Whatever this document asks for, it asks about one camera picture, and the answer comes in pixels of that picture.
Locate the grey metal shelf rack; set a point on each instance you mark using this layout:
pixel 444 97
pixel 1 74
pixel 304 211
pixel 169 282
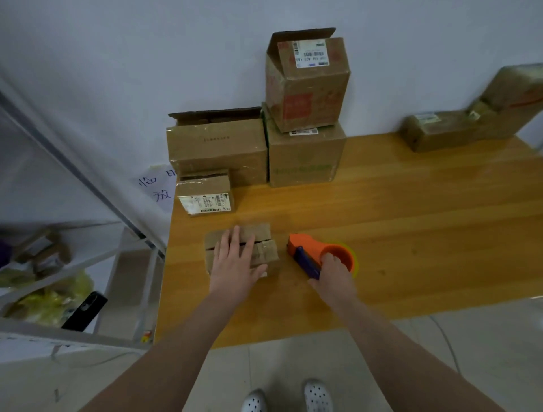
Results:
pixel 51 339

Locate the black mobile phone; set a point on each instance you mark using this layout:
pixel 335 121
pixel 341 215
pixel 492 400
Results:
pixel 85 311

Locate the blue orange tape dispenser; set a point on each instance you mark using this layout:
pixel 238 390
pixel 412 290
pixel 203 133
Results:
pixel 314 248

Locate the stack of cardboard boxes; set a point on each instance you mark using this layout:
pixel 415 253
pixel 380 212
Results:
pixel 216 144

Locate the person's left forearm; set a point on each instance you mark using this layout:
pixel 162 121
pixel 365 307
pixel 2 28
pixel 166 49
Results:
pixel 165 365

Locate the white paper wall sign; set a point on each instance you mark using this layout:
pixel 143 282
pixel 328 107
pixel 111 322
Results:
pixel 157 188

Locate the small open carton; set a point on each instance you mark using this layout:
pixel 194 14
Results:
pixel 42 250

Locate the small open-flap cardboard box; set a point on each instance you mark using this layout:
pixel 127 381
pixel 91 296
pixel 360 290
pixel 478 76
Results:
pixel 265 248

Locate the person's left hand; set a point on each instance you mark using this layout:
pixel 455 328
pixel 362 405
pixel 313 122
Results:
pixel 233 272

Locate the small brown cardboard box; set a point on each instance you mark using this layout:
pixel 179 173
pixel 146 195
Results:
pixel 505 123

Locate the yellow plastic bag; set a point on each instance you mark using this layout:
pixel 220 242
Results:
pixel 38 304

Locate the squat red-printed cardboard box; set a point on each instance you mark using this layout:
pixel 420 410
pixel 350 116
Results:
pixel 516 85

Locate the person's right forearm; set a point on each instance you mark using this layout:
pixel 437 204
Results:
pixel 407 361

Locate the person's right hand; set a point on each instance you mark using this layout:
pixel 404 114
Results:
pixel 335 280

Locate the box barcode label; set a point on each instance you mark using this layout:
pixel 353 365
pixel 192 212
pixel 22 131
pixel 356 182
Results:
pixel 437 132

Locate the wooden table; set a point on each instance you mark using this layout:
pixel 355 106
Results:
pixel 441 221

